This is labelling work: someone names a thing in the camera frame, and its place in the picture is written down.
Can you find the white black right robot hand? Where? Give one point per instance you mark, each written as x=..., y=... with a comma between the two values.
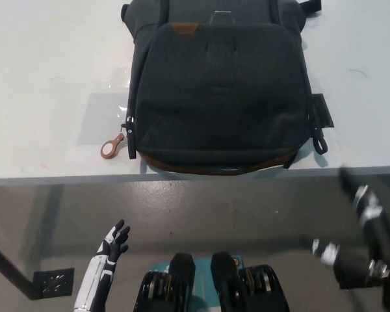
x=373, y=234

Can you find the dark grey backpack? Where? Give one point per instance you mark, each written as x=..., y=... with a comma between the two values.
x=221, y=107

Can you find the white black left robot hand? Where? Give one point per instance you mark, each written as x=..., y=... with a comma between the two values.
x=99, y=273

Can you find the black table leg brace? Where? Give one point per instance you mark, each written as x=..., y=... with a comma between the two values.
x=9, y=269

